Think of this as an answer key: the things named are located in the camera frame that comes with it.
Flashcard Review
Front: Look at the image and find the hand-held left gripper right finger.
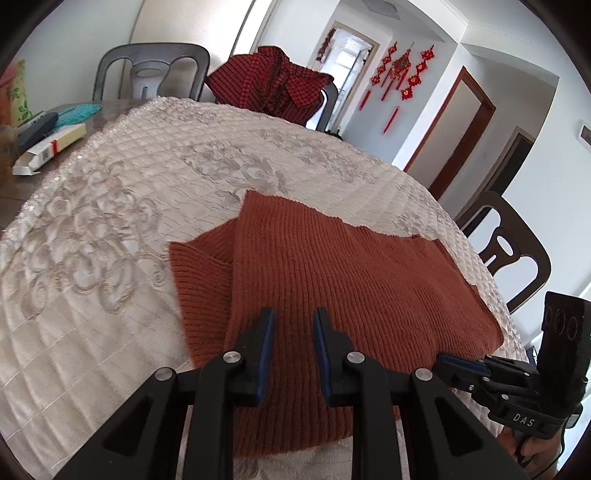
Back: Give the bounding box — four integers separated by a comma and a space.
314, 307, 532, 480

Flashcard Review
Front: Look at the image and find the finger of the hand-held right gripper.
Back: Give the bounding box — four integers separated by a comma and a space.
435, 352, 493, 376
442, 370, 498, 396

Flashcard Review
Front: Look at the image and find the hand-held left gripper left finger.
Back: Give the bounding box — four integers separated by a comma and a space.
55, 307, 275, 480

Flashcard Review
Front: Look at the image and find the rust knit sweater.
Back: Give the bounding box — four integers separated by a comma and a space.
168, 189, 504, 457

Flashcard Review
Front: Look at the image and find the person's right hand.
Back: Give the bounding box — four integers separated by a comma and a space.
502, 428, 563, 472

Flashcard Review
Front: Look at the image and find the brown chair with oval cutout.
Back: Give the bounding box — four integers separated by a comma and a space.
455, 191, 553, 315

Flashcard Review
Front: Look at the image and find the cream quilted floral table cover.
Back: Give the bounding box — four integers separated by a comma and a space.
0, 96, 529, 480

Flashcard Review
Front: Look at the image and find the dark chair draped with garment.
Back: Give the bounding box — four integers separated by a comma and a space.
315, 82, 341, 136

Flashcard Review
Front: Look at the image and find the red plaid garment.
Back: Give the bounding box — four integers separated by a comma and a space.
205, 46, 336, 127

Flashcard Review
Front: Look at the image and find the white box with red stripe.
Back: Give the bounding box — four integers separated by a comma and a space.
12, 123, 88, 176

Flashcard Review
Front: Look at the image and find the red gold knot ornament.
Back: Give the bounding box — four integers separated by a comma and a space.
392, 43, 415, 81

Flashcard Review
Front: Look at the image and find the teal cloth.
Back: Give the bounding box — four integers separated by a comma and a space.
52, 103, 103, 128

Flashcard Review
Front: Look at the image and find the dark remote control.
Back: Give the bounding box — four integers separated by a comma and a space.
17, 112, 59, 154

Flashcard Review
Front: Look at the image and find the dark chair with oval cutout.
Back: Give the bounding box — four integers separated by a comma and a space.
92, 43, 211, 103

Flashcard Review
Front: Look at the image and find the green floral bag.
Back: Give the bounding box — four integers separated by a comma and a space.
8, 61, 29, 126

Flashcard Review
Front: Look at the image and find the black cable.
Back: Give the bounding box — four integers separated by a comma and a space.
516, 406, 583, 469

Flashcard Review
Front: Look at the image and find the dark wooden door frame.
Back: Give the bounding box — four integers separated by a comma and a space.
480, 126, 537, 200

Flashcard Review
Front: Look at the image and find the brown wooden door frame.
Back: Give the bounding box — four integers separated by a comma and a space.
404, 66, 498, 200

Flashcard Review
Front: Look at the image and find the red knot hanging string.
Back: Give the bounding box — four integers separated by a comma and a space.
360, 41, 398, 112
382, 44, 437, 136

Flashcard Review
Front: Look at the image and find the red chili string decoration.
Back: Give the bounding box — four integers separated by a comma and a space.
316, 28, 337, 63

